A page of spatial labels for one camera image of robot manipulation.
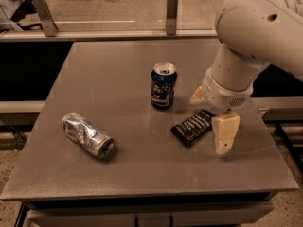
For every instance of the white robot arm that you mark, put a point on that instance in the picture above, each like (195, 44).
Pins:
(253, 34)

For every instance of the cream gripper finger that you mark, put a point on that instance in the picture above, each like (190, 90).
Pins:
(197, 97)
(225, 127)

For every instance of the metal rail bracket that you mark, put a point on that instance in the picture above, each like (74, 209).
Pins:
(48, 25)
(171, 17)

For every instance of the upright blue soda can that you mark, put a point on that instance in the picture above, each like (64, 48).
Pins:
(163, 79)

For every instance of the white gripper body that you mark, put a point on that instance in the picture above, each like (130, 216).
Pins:
(224, 96)

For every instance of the black rxbar chocolate wrapper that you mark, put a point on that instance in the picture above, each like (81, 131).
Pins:
(193, 128)

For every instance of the horizontal metal rail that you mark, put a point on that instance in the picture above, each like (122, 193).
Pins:
(87, 36)

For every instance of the crushed silver can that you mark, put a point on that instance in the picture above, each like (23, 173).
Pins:
(78, 129)

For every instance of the middle metal rail bracket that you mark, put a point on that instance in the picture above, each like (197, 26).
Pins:
(171, 17)

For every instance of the left metal rail bracket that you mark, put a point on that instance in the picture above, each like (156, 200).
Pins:
(48, 25)

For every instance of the dark bag and cloth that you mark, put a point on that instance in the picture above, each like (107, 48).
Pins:
(13, 11)

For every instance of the grey table base drawer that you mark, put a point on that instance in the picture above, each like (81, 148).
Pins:
(223, 210)

